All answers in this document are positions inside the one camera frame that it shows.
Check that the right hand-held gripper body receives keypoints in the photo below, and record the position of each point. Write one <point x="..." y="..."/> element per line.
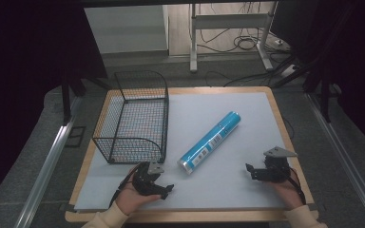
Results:
<point x="275" y="169"/>

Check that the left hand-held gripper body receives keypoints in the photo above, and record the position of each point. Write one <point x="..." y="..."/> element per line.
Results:
<point x="143" y="183"/>

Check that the person's left hand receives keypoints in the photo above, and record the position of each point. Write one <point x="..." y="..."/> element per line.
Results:
<point x="130" y="198"/>

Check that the person's right hand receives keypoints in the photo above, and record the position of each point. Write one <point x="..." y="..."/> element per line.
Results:
<point x="290" y="193"/>

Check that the blue cylindrical roll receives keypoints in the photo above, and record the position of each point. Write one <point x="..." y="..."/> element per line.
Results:
<point x="210" y="141"/>

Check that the black metal stand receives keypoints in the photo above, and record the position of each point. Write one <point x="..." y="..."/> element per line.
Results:
<point x="324" y="98"/>
<point x="66" y="101"/>

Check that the white power strip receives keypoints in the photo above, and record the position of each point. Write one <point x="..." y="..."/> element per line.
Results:
<point x="289" y="71"/>

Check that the dark curtain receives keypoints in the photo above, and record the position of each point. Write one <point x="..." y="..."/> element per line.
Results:
<point x="28" y="63"/>
<point x="355" y="57"/>

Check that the white cabinet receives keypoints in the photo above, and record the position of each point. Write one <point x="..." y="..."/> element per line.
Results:
<point x="126" y="28"/>

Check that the white board with wooden frame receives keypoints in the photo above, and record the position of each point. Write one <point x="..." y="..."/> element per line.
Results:
<point x="221" y="177"/>

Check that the silver metal rail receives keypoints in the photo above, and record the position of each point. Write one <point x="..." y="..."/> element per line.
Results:
<point x="44" y="174"/>
<point x="345" y="158"/>

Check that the white metal desk frame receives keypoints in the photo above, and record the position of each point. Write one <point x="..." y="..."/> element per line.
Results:
<point x="228" y="21"/>

